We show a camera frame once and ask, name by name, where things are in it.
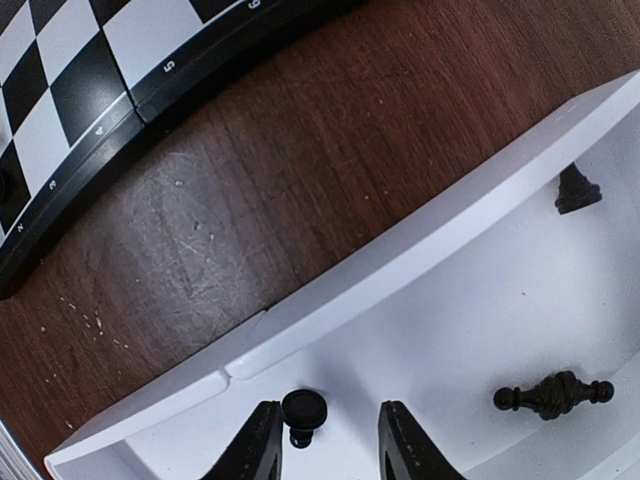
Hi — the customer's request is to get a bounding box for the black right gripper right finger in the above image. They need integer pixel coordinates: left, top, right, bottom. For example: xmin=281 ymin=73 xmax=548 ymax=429
xmin=378 ymin=401 xmax=465 ymax=480

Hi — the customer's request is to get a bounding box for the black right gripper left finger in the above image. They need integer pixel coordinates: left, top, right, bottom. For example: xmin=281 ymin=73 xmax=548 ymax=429
xmin=202 ymin=401 xmax=283 ymax=480

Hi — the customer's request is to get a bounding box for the black chess pawn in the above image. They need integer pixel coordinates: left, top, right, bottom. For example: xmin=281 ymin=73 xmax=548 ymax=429
xmin=281 ymin=389 xmax=328 ymax=449
xmin=555 ymin=163 xmax=602 ymax=215
xmin=0 ymin=170 xmax=11 ymax=203

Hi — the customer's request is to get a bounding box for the white plastic tray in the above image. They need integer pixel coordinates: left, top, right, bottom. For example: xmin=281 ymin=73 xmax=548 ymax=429
xmin=45 ymin=72 xmax=639 ymax=479

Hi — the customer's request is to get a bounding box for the black white chessboard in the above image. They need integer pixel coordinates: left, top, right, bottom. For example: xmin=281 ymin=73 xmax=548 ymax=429
xmin=1 ymin=0 xmax=348 ymax=298

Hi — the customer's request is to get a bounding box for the black chess bishop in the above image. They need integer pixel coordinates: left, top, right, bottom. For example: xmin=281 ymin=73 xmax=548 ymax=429
xmin=493 ymin=371 xmax=615 ymax=421

